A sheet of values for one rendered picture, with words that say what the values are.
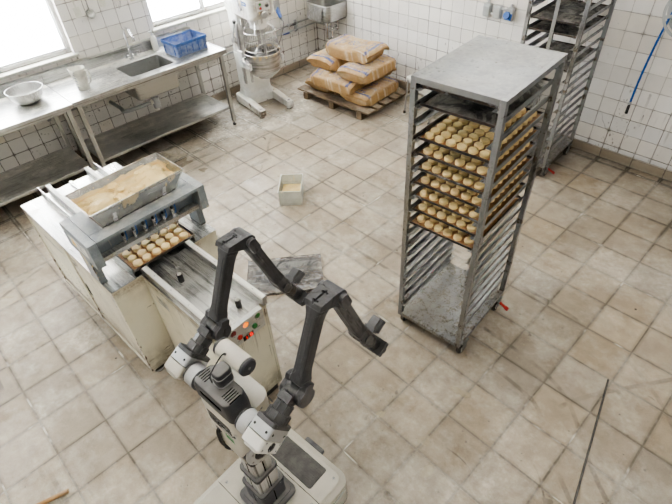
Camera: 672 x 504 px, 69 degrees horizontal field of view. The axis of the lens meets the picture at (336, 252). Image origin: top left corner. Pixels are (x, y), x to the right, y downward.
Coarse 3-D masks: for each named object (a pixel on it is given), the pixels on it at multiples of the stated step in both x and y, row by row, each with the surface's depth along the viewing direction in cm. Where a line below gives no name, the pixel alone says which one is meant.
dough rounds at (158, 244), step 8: (160, 232) 293; (168, 232) 294; (176, 232) 292; (184, 232) 292; (144, 240) 288; (152, 240) 289; (160, 240) 287; (168, 240) 290; (176, 240) 287; (136, 248) 283; (144, 248) 286; (152, 248) 283; (160, 248) 285; (168, 248) 284; (120, 256) 282; (128, 256) 280; (136, 256) 279; (144, 256) 278; (152, 256) 280; (128, 264) 276; (136, 264) 273
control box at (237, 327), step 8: (248, 312) 253; (256, 312) 254; (240, 320) 250; (248, 320) 251; (256, 320) 257; (264, 320) 262; (232, 328) 246; (240, 328) 249; (248, 328) 254; (256, 328) 260; (248, 336) 257; (240, 344) 255
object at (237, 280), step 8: (88, 168) 356; (96, 176) 347; (192, 248) 285; (200, 248) 284; (200, 256) 283; (208, 256) 278; (208, 264) 281; (216, 264) 273; (232, 280) 268; (240, 280) 263; (240, 288) 266; (248, 288) 258; (256, 296) 256; (264, 296) 252; (264, 304) 256
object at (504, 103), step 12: (504, 108) 205; (504, 120) 209; (492, 144) 218; (492, 156) 221; (492, 168) 225; (492, 180) 230; (480, 216) 245; (480, 228) 249; (480, 240) 255; (468, 276) 274; (468, 288) 279; (468, 300) 286; (456, 336) 311
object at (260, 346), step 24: (168, 264) 284; (192, 264) 283; (192, 288) 268; (168, 312) 281; (240, 312) 254; (264, 312) 264; (192, 336) 271; (264, 336) 274; (216, 360) 262; (264, 360) 285; (264, 384) 296
